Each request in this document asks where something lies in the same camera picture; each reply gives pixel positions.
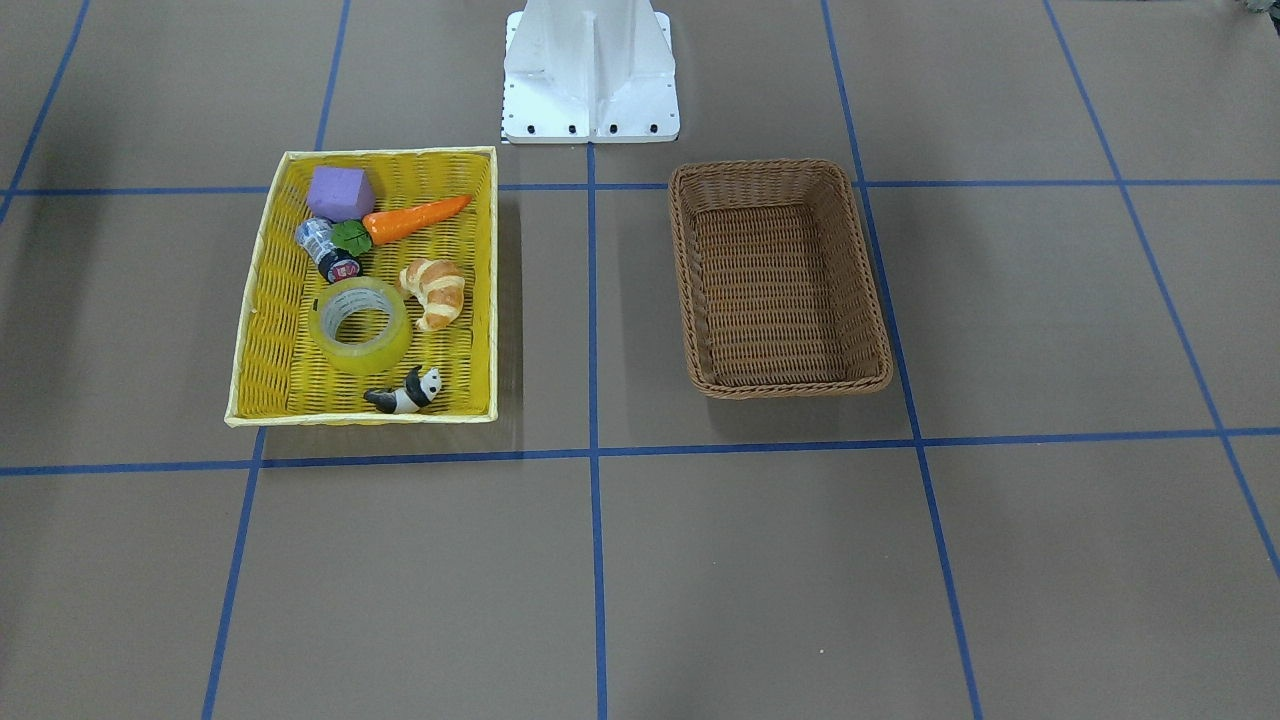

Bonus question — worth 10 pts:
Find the yellow clear tape roll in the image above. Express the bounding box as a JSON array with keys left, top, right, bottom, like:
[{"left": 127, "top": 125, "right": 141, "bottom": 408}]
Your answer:
[{"left": 303, "top": 275, "right": 412, "bottom": 375}]

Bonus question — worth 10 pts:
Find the brown wicker basket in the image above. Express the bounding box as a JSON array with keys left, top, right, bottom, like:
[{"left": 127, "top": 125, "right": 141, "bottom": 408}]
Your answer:
[{"left": 668, "top": 158, "right": 895, "bottom": 400}]

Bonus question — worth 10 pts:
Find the toy croissant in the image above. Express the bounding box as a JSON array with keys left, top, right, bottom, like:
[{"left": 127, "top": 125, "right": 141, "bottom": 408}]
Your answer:
[{"left": 396, "top": 258, "right": 466, "bottom": 333}]

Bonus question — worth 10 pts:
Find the toy panda figure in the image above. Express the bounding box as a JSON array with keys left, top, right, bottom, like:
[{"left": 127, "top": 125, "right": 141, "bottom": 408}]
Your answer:
[{"left": 362, "top": 365, "right": 442, "bottom": 415}]

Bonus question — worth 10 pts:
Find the orange toy carrot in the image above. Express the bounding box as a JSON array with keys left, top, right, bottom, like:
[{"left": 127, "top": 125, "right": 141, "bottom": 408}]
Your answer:
[{"left": 330, "top": 195, "right": 474, "bottom": 258}]

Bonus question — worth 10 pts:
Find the purple foam block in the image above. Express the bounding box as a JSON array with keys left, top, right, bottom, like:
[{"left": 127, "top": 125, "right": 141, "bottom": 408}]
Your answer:
[{"left": 305, "top": 165, "right": 376, "bottom": 223}]

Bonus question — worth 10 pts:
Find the small clear bottle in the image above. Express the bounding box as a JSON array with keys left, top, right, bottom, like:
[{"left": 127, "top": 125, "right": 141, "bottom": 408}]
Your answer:
[{"left": 294, "top": 217, "right": 364, "bottom": 284}]

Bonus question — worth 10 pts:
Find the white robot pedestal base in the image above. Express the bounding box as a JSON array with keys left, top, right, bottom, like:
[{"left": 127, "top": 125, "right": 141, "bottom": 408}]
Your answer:
[{"left": 500, "top": 1, "right": 681, "bottom": 143}]

